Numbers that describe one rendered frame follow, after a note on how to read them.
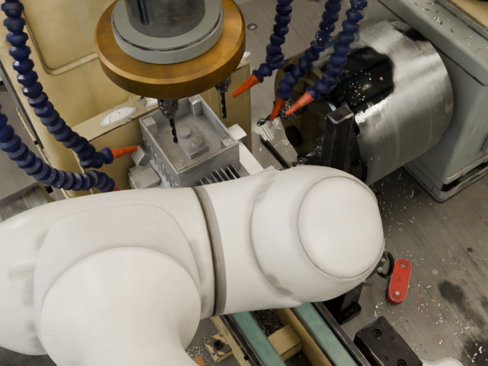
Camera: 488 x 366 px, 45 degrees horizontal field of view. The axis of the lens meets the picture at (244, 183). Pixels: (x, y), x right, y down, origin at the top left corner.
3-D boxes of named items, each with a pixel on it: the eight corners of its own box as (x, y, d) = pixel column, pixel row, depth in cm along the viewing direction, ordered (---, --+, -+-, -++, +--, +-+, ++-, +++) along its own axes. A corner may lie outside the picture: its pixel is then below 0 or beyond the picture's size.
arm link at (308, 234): (316, 175, 56) (179, 193, 52) (397, 138, 41) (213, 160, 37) (336, 289, 55) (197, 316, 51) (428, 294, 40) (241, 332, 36)
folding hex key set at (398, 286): (402, 307, 105) (404, 303, 104) (385, 302, 106) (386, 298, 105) (411, 265, 110) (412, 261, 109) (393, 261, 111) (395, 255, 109)
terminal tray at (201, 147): (144, 149, 93) (136, 120, 87) (202, 121, 96) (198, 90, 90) (181, 203, 87) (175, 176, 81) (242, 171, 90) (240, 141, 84)
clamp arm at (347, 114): (309, 217, 94) (322, 110, 73) (324, 208, 95) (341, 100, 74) (322, 233, 92) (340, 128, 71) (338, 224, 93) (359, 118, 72)
